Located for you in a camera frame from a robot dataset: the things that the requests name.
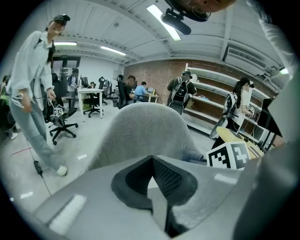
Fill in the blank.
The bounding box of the black office chair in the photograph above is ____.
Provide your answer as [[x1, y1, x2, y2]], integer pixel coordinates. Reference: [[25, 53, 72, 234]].
[[82, 75, 109, 119], [116, 74, 132, 110], [43, 72, 79, 146]]

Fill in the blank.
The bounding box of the white office desk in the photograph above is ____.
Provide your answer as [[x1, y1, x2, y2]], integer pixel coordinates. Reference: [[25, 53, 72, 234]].
[[77, 88, 105, 119]]

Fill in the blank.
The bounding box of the grey green armchair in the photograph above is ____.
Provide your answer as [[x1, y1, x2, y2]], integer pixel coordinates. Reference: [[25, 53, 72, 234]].
[[87, 102, 205, 172]]

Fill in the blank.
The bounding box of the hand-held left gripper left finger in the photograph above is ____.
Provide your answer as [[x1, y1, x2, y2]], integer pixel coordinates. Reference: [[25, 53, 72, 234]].
[[34, 155, 170, 240]]

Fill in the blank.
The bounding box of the white shelving unit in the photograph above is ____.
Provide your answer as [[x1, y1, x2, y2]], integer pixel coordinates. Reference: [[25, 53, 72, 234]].
[[183, 63, 278, 151]]

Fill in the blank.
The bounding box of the white air conditioner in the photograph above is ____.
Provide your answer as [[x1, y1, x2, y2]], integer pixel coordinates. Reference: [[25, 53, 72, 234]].
[[222, 45, 268, 76]]

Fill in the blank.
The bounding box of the wooden desk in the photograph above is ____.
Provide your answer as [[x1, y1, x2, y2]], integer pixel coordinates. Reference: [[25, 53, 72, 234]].
[[140, 92, 160, 104]]

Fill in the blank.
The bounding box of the dark blue wiping cloth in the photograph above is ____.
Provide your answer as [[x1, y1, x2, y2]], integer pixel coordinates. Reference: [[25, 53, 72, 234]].
[[181, 150, 205, 163]]

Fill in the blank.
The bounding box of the black double door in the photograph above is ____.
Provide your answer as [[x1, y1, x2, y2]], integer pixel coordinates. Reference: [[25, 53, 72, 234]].
[[52, 56, 82, 78]]

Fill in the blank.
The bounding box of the person's right forearm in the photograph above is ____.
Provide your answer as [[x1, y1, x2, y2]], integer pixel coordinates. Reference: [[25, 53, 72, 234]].
[[262, 135, 287, 155]]

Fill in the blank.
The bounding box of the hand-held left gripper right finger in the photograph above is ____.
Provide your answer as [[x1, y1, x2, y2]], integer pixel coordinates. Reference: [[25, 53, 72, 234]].
[[152, 155, 256, 239]]

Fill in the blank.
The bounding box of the person's face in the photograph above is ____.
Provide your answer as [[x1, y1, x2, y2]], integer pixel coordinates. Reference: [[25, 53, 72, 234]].
[[187, 0, 236, 14]]

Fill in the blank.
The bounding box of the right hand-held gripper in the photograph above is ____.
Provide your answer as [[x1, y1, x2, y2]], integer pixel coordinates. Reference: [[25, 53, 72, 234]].
[[205, 141, 252, 170]]

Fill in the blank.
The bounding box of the black head-worn camera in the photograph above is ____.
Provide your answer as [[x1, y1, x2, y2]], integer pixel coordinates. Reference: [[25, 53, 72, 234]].
[[160, 0, 210, 36]]

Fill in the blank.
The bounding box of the black cable with inline box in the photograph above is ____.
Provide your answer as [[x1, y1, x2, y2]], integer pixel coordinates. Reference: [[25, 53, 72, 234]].
[[25, 138, 53, 195]]

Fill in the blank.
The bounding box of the person's cream shirt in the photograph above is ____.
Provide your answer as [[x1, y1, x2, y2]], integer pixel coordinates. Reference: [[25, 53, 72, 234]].
[[233, 0, 300, 240]]

